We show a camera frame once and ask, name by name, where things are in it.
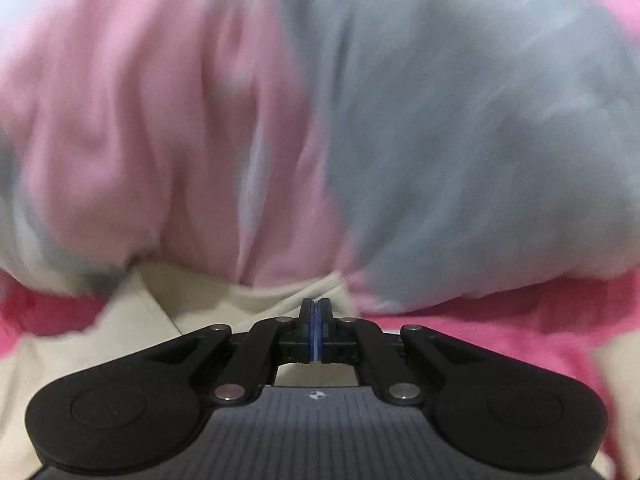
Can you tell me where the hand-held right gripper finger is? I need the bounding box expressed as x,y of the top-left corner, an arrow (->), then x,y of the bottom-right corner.
150,298 -> 317,406
316,298 -> 483,406

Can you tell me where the beige jacket with black trim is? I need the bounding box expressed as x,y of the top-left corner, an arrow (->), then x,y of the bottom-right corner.
0,260 -> 361,466

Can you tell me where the pink floral fleece blanket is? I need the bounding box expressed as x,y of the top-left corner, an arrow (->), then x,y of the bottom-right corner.
0,272 -> 640,480

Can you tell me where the pink grey floral quilt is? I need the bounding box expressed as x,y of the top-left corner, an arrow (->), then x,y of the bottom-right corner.
0,0 -> 640,311

